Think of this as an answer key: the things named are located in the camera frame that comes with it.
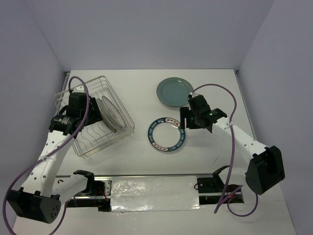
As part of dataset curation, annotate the teal green plate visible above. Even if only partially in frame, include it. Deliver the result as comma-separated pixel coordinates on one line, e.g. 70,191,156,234
156,77,193,107

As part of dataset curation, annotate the white plate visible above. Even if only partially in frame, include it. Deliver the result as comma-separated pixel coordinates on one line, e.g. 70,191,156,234
147,117,186,153
96,98,117,133
101,95,127,130

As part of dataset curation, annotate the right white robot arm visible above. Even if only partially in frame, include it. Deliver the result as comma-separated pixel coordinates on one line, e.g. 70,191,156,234
179,94,285,195

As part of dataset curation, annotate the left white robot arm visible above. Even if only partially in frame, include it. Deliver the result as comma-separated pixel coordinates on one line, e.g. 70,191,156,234
6,92,102,224

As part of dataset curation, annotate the silver foil sheet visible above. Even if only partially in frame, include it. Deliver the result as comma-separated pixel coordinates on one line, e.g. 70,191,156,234
111,176,200,212

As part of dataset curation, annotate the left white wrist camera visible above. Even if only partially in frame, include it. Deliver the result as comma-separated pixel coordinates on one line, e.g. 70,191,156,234
54,86,85,99

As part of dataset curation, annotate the wire dish rack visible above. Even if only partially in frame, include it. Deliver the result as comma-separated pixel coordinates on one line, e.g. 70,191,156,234
54,75,136,159

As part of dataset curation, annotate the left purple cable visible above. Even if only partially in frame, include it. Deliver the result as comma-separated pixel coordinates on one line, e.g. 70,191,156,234
2,76,90,235

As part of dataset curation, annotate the metal base rail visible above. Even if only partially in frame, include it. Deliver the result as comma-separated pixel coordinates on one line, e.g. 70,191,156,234
55,172,245,211

